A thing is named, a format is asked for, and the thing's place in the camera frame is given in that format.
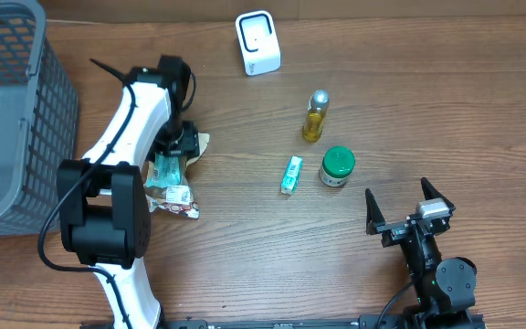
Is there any yellow oil bottle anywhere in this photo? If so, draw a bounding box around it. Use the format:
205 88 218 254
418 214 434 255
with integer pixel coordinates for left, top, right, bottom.
302 90 330 142

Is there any dark grey plastic basket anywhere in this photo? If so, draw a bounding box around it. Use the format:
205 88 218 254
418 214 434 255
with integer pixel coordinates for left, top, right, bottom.
0 0 79 235

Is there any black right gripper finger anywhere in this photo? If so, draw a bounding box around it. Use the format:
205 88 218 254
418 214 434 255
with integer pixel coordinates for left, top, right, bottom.
365 188 385 235
420 177 456 213

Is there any teal snack packet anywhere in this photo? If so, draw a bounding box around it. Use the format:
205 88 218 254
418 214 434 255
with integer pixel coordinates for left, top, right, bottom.
145 153 184 188

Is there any green lid jar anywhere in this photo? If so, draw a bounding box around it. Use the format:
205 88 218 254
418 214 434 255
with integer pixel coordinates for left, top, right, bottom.
319 146 355 187

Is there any small teal box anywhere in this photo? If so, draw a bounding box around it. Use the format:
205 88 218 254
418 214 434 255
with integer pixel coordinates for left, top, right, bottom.
280 156 303 196

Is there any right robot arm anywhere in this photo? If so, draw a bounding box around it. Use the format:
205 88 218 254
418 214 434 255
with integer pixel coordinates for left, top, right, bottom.
359 177 486 329

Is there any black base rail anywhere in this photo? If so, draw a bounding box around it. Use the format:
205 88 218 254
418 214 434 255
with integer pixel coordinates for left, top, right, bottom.
158 314 487 329

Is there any white barcode scanner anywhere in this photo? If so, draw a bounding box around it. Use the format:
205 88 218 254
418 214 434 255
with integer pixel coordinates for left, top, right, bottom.
235 10 281 77

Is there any beige Pantree snack pouch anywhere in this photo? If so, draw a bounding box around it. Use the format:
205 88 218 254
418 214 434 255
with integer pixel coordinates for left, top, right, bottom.
144 133 210 219

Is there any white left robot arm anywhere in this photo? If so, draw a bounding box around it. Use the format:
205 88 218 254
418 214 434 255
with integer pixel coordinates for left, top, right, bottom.
49 55 209 328

